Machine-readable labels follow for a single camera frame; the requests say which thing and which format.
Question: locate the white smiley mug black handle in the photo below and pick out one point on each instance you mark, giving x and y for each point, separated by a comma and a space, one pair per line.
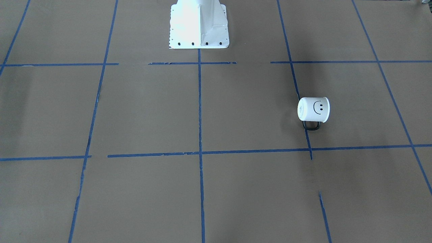
313, 110

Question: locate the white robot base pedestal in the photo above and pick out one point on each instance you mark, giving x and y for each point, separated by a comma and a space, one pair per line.
198, 24

